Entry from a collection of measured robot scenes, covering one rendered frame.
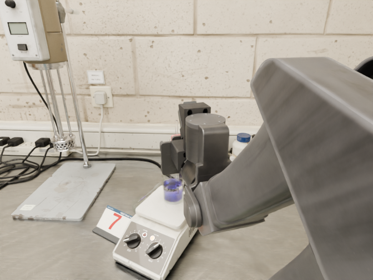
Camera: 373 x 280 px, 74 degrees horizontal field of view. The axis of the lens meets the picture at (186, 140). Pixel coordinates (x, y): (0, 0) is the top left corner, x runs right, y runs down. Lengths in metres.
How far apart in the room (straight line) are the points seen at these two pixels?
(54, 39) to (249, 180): 0.63
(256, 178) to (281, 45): 0.84
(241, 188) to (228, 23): 0.80
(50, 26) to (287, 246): 0.77
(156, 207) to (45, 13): 0.53
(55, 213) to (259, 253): 0.54
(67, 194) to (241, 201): 0.69
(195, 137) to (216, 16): 0.68
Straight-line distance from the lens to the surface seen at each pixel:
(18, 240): 0.77
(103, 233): 0.70
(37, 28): 0.70
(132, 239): 0.58
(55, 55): 0.74
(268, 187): 0.18
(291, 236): 0.71
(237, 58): 0.98
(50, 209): 0.82
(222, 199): 0.26
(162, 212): 0.59
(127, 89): 1.03
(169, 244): 0.56
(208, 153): 0.32
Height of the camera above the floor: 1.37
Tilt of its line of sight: 24 degrees down
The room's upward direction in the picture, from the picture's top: straight up
